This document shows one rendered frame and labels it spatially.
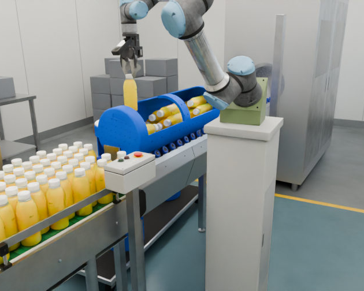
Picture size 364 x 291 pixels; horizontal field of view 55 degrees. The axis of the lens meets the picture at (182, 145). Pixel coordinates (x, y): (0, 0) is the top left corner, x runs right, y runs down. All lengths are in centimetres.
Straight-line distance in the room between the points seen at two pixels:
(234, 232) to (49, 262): 95
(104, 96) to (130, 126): 404
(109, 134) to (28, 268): 79
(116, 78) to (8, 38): 153
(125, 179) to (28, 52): 439
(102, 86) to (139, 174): 439
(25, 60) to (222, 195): 424
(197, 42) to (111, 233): 85
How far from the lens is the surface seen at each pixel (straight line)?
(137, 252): 157
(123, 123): 172
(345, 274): 277
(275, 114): 285
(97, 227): 145
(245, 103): 170
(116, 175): 134
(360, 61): 644
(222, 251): 197
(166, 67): 549
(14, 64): 541
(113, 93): 560
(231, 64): 159
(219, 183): 178
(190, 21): 131
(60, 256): 137
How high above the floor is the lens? 158
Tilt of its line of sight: 18 degrees down
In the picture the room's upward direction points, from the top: 1 degrees counter-clockwise
